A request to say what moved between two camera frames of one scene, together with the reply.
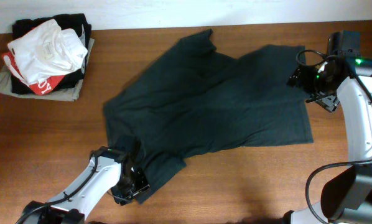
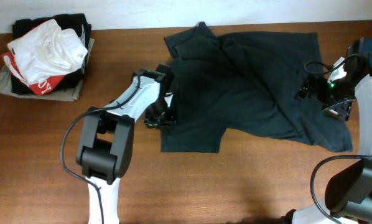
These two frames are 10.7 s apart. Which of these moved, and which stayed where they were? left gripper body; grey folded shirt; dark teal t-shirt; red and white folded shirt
Moved: left gripper body; dark teal t-shirt
Stayed: red and white folded shirt; grey folded shirt
